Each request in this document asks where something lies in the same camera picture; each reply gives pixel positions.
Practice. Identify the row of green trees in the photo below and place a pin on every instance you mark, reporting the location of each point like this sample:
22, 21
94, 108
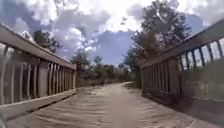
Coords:
100, 73

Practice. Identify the tall leafy tree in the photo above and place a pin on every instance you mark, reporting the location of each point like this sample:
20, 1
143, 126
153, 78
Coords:
160, 26

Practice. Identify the weathered wooden bridge railing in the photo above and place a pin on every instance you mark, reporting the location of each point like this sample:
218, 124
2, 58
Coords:
43, 78
173, 76

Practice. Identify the small leafy tree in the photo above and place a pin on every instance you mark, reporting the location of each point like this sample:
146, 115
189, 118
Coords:
46, 40

